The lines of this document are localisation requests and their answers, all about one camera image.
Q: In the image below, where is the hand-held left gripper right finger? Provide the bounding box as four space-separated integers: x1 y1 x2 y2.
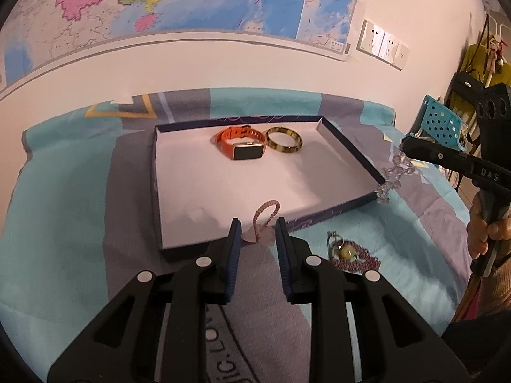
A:
275 216 469 383

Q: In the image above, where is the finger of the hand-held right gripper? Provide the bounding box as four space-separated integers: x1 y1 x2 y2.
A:
401 134 474 175

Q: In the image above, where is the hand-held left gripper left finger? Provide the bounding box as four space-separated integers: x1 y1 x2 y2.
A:
47 218 243 383

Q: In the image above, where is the pink bead bracelet with charm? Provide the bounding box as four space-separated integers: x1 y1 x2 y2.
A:
242 199 282 245

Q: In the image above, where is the clear crystal bead bracelet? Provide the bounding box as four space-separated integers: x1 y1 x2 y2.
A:
373 154 416 205

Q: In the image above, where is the navy box with white inside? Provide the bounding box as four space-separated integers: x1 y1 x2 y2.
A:
151 115 378 263

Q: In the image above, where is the maroon bead bracelet yellow bead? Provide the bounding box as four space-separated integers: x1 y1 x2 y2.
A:
326 230 382 275

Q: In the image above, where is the person's right forearm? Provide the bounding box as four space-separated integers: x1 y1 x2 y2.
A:
453 243 511 324

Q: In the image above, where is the person's right hand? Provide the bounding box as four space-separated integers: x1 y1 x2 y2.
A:
466 197 511 261

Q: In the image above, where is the blue perforated plastic stool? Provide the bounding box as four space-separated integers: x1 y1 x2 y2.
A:
415 95 469 153

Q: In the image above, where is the black handbag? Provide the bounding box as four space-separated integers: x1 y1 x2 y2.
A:
451 71 486 108

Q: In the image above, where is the small hanging doll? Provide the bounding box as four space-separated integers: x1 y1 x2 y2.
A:
488 34 506 74

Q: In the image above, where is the yellow hanging garment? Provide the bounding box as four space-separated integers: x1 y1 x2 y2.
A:
465 41 511 88

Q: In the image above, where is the orange smartwatch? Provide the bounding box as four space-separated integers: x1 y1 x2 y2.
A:
213 125 266 162

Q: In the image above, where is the tortoiseshell bangle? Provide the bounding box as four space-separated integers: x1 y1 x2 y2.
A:
265 126 303 155

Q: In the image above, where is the white coat rack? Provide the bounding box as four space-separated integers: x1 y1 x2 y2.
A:
485 13 511 88

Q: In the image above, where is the teal and grey patterned blanket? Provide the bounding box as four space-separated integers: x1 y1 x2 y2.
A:
0 88 476 383

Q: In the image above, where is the person's dark clothing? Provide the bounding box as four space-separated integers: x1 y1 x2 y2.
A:
439 316 511 383

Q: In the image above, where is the white wall socket plate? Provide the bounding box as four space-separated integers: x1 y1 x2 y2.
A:
393 42 411 71
377 30 400 64
356 19 386 55

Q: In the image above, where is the colourful wall map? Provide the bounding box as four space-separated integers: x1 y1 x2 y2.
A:
0 0 364 102

